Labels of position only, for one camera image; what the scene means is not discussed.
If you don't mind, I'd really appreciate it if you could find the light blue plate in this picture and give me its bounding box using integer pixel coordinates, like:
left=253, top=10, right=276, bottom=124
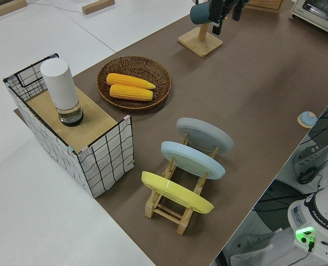
left=161, top=141, right=227, bottom=181

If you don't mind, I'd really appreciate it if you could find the white cylindrical bottle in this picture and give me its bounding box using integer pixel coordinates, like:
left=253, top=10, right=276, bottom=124
left=40, top=58, right=85, bottom=127

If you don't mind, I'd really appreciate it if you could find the wire basket with grid liner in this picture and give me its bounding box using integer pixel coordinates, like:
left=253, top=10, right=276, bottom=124
left=2, top=52, right=135, bottom=199

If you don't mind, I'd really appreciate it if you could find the yellow corn cob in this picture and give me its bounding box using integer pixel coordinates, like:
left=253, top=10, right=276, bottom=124
left=106, top=73, right=157, bottom=90
left=109, top=84, right=154, bottom=102

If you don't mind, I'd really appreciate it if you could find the gray plate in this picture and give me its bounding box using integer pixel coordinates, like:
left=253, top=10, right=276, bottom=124
left=176, top=117, right=234, bottom=154

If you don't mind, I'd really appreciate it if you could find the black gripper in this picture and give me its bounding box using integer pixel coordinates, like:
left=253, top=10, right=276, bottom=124
left=209, top=0, right=249, bottom=35

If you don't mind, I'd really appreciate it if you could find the wooden plate rack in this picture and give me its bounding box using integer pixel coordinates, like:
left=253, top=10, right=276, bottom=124
left=144, top=132, right=220, bottom=236

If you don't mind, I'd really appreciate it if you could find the wooden mug tree stand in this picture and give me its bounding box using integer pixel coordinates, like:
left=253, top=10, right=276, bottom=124
left=177, top=0, right=224, bottom=58

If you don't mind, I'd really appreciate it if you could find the white toaster oven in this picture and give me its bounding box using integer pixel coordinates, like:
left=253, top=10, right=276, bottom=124
left=290, top=0, right=328, bottom=42

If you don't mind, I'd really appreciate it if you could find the black cable with green plug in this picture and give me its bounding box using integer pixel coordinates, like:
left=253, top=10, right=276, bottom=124
left=304, top=234, right=316, bottom=253

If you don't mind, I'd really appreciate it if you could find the coiled black cable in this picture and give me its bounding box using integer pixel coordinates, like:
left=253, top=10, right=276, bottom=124
left=296, top=167, right=320, bottom=185

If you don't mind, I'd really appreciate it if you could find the wooden drawer box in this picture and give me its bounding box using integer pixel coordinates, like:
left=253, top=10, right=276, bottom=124
left=245, top=0, right=284, bottom=14

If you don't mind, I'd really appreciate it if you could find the wooden block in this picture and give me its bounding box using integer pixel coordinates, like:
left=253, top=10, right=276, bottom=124
left=81, top=0, right=115, bottom=15
left=0, top=0, right=28, bottom=19

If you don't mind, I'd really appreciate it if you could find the brown table mat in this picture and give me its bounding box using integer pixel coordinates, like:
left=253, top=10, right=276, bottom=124
left=13, top=0, right=328, bottom=266

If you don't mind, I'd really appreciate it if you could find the dark teal mug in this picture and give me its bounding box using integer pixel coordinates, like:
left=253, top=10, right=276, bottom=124
left=190, top=0, right=213, bottom=25

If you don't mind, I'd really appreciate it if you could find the light wooden board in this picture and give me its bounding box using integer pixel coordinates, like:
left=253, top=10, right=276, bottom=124
left=25, top=88, right=118, bottom=155

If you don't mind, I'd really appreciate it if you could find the yellow plate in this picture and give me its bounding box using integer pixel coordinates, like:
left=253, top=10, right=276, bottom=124
left=141, top=171, right=215, bottom=215

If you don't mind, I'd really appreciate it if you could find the brown wicker basket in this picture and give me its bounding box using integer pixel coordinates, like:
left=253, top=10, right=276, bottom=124
left=96, top=56, right=172, bottom=111

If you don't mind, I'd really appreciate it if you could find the blue call bell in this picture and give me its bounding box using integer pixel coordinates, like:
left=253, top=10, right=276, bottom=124
left=296, top=111, right=317, bottom=128

